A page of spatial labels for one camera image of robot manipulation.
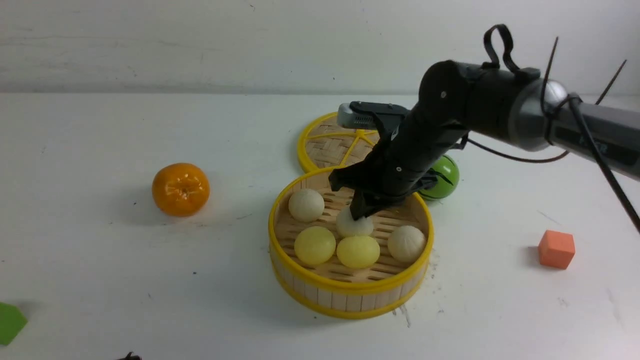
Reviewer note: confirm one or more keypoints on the green toy watermelon ball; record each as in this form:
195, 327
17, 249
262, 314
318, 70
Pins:
448, 177

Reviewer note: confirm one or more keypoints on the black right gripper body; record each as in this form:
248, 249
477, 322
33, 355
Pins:
387, 173

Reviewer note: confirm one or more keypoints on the white bun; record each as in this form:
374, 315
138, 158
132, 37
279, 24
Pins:
346, 226
306, 205
406, 243

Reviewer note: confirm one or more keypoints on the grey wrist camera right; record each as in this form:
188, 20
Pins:
360, 115

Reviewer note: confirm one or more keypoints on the orange toy tangerine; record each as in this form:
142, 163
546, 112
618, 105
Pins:
180, 189

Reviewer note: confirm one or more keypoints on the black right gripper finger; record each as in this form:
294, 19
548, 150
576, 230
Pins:
361, 205

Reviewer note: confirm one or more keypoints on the orange cube block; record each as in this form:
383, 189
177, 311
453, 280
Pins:
556, 249

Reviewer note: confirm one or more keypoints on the woven bamboo steamer lid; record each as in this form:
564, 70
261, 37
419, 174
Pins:
323, 144

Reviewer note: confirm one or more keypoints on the green block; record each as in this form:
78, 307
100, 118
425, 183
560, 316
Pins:
12, 322

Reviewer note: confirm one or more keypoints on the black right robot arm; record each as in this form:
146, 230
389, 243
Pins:
516, 107

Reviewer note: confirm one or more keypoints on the yellow bun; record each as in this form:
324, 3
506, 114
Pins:
315, 245
358, 251

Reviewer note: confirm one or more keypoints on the bamboo steamer tray yellow rim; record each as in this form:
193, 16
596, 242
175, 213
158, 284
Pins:
332, 288

